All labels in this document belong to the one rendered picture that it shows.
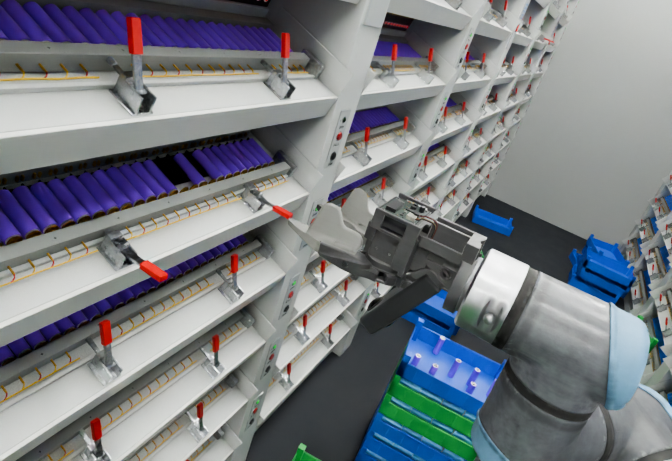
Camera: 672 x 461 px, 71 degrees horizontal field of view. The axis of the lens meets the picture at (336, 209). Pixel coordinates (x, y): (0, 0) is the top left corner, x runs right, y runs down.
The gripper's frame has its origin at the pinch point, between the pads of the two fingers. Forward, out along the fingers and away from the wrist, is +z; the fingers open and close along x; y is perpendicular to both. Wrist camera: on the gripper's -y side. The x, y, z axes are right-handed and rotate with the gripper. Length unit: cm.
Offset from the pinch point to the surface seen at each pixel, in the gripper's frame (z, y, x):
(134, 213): 21.2, -6.4, 8.0
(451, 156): 19, -30, -170
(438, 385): -21, -64, -64
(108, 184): 26.8, -4.7, 7.7
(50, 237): 21.5, -6.3, 19.0
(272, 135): 27.4, -3.1, -29.9
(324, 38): 21.2, 17.7, -30.2
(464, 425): -32, -73, -66
